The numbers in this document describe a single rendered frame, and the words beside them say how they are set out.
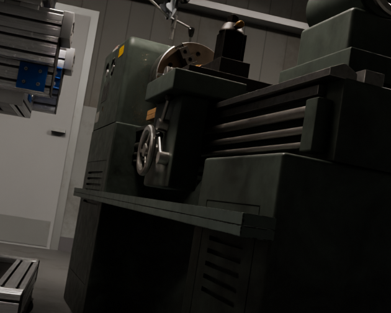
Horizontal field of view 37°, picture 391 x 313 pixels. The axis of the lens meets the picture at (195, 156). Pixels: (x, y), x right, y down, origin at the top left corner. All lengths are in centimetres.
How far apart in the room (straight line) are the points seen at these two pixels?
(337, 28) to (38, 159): 417
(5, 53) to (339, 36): 108
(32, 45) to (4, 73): 13
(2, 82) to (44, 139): 329
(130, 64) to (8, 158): 288
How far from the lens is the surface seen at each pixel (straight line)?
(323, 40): 135
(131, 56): 254
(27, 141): 525
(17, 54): 194
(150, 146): 168
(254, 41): 570
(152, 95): 177
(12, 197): 524
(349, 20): 128
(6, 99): 205
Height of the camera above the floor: 56
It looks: 5 degrees up
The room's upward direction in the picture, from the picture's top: 9 degrees clockwise
